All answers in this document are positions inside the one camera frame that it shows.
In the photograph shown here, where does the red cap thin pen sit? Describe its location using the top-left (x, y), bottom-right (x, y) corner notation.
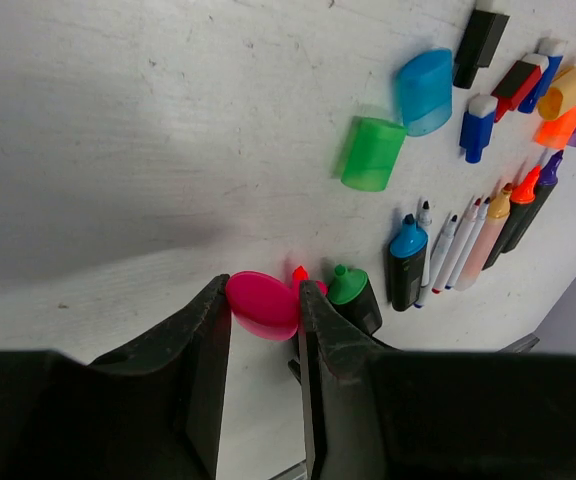
top-left (432, 198), bottom-right (482, 294)

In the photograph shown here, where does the blue highlighter cap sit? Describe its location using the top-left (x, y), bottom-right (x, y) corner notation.
top-left (395, 48), bottom-right (453, 137)

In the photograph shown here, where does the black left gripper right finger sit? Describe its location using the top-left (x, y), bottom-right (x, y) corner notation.
top-left (299, 281), bottom-right (576, 479)

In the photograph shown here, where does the pink highlighter cap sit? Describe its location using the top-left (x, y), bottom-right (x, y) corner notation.
top-left (225, 271), bottom-right (299, 341)

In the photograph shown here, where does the purple black highlighter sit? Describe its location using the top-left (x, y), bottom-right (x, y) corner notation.
top-left (502, 150), bottom-right (564, 253)

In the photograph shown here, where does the pale orange highlighter cap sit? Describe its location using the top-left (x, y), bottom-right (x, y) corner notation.
top-left (537, 65), bottom-right (576, 121)

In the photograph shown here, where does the pale orange yellow highlighter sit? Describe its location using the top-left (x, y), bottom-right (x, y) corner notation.
top-left (456, 183), bottom-right (513, 291)

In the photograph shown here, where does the blue black highlighter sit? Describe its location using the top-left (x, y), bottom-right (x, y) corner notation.
top-left (388, 214), bottom-right (426, 312)

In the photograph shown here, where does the black pen cap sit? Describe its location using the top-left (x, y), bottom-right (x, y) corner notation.
top-left (453, 1), bottom-right (510, 89)

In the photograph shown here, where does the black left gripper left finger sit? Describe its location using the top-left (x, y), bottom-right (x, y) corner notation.
top-left (0, 275), bottom-right (231, 479)

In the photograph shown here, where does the green highlighter cap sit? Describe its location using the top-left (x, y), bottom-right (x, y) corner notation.
top-left (340, 116), bottom-right (407, 192)

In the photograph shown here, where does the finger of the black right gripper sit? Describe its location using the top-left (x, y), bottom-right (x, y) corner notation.
top-left (500, 334), bottom-right (540, 353)

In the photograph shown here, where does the green black highlighter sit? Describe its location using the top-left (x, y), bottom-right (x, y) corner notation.
top-left (327, 264), bottom-right (383, 336)

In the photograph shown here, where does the blue cap thin pen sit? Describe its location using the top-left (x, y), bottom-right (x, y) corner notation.
top-left (445, 197), bottom-right (491, 290)

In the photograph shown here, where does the orange black highlighter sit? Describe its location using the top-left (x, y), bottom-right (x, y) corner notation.
top-left (483, 165), bottom-right (541, 270)

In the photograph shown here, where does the black thin pen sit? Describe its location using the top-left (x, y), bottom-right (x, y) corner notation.
top-left (414, 198), bottom-right (432, 309)

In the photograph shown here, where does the aluminium table frame rail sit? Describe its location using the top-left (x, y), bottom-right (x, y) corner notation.
top-left (270, 461), bottom-right (308, 480)

